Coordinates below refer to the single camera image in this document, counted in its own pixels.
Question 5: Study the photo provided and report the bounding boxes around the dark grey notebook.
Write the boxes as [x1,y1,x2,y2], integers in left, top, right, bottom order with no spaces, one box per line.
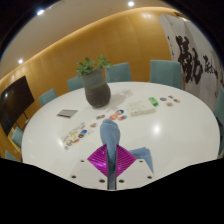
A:
[56,108,79,119]

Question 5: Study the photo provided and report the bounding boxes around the white flat box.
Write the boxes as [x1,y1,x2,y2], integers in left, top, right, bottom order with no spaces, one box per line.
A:
[127,99,157,117]

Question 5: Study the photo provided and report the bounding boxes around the black wall screen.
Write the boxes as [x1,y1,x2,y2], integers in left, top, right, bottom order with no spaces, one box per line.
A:
[0,75,36,137]

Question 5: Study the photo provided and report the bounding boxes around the small green item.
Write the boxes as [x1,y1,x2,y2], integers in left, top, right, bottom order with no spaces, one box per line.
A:
[148,96,159,107]

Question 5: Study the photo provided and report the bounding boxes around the colourful sticker sheet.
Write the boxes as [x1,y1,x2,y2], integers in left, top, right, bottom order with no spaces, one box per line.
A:
[60,121,87,151]

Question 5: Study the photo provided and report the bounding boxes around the teal chairs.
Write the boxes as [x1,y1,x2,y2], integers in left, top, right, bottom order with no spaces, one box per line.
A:
[0,59,224,164]

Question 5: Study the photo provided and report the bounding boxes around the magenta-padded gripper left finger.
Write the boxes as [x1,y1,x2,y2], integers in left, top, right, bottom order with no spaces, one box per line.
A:
[68,144,110,189]

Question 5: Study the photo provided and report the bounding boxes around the blue towel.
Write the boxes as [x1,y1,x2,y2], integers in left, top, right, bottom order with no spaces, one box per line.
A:
[99,118,154,191]

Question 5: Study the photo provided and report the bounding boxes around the white calligraphy folding screen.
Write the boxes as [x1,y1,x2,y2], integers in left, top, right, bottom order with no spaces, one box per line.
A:
[158,13,224,111]

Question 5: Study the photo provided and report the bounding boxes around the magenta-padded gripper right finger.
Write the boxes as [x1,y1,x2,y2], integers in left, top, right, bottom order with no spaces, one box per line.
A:
[115,144,155,191]

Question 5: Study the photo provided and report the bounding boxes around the ceiling lights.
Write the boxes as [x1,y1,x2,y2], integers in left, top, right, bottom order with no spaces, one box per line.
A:
[17,0,135,65]

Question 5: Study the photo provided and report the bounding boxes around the potted plant in grey pot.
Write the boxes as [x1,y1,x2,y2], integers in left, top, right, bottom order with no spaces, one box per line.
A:
[75,55,113,109]

